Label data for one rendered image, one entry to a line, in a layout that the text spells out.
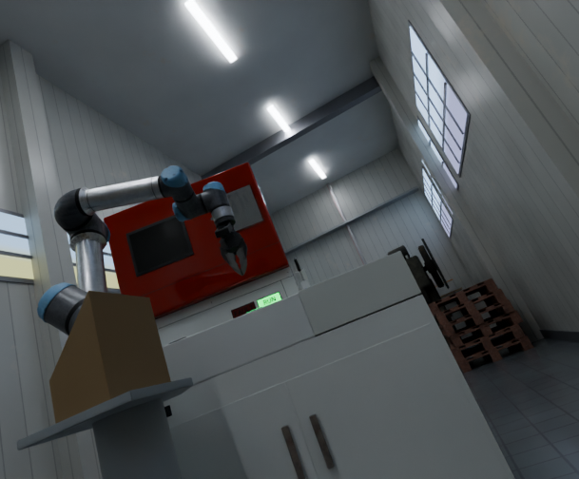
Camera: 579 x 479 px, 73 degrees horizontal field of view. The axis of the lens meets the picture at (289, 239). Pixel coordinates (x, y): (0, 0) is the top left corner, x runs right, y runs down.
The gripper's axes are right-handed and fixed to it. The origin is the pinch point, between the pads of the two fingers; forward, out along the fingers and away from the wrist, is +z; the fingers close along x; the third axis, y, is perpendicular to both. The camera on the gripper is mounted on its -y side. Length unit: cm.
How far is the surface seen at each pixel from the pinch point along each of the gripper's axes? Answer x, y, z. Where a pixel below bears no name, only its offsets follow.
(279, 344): -4.0, -4.0, 27.2
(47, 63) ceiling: 186, 260, -447
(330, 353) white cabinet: -17.5, -4.0, 35.0
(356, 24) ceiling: -265, 391, -447
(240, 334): 6.2, -4.0, 19.9
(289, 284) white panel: -12, 58, -3
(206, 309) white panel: 29, 59, -7
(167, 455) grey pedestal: 26, -29, 43
